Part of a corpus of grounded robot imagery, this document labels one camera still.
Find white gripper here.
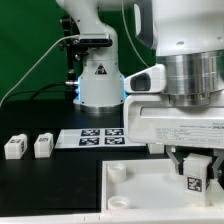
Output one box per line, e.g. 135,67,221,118
124,93,224,180

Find white square tabletop part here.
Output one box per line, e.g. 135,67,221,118
101,159,224,211

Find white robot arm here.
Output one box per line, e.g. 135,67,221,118
56,0,224,178

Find white marker sheet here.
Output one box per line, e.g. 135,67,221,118
55,128,142,149

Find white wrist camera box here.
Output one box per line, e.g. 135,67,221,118
124,64,166,94

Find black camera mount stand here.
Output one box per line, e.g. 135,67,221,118
59,15,91,101

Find white cable right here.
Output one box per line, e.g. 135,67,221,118
119,0,156,69

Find white cable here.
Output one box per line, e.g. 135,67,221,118
0,34,81,107
119,0,156,69

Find black cable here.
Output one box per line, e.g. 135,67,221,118
0,83,78,108

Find white cable left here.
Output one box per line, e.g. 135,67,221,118
0,34,81,107

